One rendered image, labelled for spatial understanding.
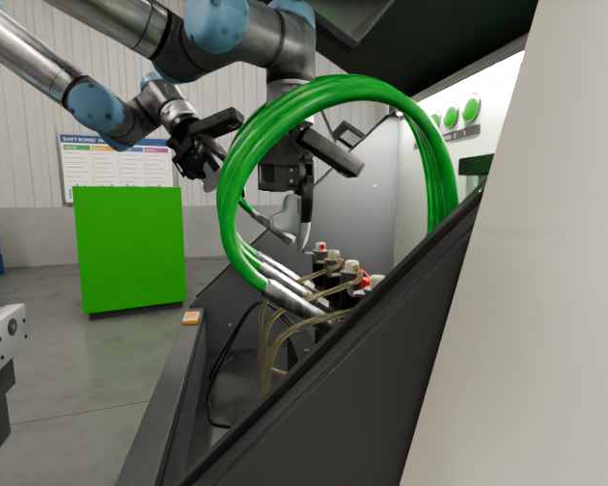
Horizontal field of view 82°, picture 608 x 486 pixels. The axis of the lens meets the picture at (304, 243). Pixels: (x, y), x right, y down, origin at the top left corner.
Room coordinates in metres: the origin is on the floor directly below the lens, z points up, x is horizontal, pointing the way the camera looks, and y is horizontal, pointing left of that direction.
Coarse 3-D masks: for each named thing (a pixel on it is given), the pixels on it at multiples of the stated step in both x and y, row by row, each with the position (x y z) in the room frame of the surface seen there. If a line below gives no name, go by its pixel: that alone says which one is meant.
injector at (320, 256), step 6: (318, 252) 0.56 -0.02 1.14; (324, 252) 0.56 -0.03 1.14; (312, 258) 0.57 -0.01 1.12; (318, 258) 0.56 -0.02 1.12; (312, 264) 0.57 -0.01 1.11; (318, 264) 0.56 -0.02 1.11; (312, 270) 0.57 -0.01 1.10; (318, 270) 0.56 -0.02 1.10; (318, 276) 0.56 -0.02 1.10; (312, 282) 0.56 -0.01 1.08; (318, 282) 0.56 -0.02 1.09; (318, 288) 0.56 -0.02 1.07; (318, 336) 0.56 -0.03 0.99
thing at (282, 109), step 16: (336, 80) 0.40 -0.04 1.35; (352, 80) 0.41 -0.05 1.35; (368, 80) 0.41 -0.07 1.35; (304, 96) 0.40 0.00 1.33; (272, 112) 0.39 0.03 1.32; (256, 128) 0.39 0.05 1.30; (240, 144) 0.39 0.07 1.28; (432, 160) 0.43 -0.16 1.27; (224, 176) 0.38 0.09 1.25; (224, 192) 0.38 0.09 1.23; (272, 272) 0.39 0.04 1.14; (304, 288) 0.40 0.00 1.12; (320, 304) 0.40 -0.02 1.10
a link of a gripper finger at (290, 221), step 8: (288, 200) 0.54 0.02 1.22; (296, 200) 0.54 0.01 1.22; (288, 208) 0.54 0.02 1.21; (296, 208) 0.54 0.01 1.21; (280, 216) 0.54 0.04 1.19; (288, 216) 0.54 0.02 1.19; (296, 216) 0.54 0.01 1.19; (272, 224) 0.54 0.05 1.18; (280, 224) 0.54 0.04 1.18; (288, 224) 0.54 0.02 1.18; (296, 224) 0.54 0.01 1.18; (304, 224) 0.54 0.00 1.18; (288, 232) 0.54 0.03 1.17; (296, 232) 0.54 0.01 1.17; (304, 232) 0.54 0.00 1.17; (304, 240) 0.55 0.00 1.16
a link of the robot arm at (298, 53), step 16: (288, 0) 0.52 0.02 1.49; (288, 16) 0.52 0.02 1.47; (304, 16) 0.53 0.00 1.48; (288, 32) 0.51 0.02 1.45; (304, 32) 0.53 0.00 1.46; (288, 48) 0.51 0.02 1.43; (304, 48) 0.53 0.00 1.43; (272, 64) 0.52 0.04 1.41; (288, 64) 0.52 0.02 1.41; (304, 64) 0.53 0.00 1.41; (272, 80) 0.56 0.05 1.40
